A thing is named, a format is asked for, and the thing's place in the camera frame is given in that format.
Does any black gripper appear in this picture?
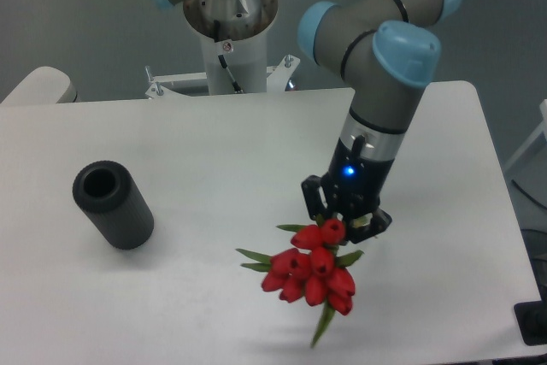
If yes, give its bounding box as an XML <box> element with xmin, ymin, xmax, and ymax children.
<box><xmin>301</xmin><ymin>140</ymin><xmax>393</xmax><ymax>244</ymax></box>

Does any red tulip bouquet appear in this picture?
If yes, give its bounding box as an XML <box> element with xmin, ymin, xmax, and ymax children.
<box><xmin>237</xmin><ymin>216</ymin><xmax>363</xmax><ymax>348</ymax></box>

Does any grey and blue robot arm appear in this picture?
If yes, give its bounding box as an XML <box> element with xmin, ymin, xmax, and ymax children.
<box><xmin>154</xmin><ymin>0</ymin><xmax>462</xmax><ymax>243</ymax></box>

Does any dark grey ribbed vase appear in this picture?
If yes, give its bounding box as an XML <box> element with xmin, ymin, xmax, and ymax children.
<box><xmin>72</xmin><ymin>160</ymin><xmax>155</xmax><ymax>250</ymax></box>

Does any black device at table edge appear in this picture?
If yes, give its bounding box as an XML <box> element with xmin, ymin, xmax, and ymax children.
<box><xmin>514</xmin><ymin>301</ymin><xmax>546</xmax><ymax>346</ymax></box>

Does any white rounded chair back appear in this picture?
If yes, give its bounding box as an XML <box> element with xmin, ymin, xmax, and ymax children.
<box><xmin>1</xmin><ymin>66</ymin><xmax>79</xmax><ymax>107</ymax></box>

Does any white pedestal base frame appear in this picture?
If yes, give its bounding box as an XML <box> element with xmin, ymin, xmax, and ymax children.
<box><xmin>144</xmin><ymin>54</ymin><xmax>301</xmax><ymax>99</ymax></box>

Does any black cable on pedestal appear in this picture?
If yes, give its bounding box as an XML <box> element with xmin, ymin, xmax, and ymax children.
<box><xmin>212</xmin><ymin>19</ymin><xmax>245</xmax><ymax>95</ymax></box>

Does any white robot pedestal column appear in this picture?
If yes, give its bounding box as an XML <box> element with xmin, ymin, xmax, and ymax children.
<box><xmin>182</xmin><ymin>0</ymin><xmax>279</xmax><ymax>96</ymax></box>

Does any white frame at right edge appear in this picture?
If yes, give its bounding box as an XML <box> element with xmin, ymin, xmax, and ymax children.
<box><xmin>503</xmin><ymin>100</ymin><xmax>546</xmax><ymax>176</ymax></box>

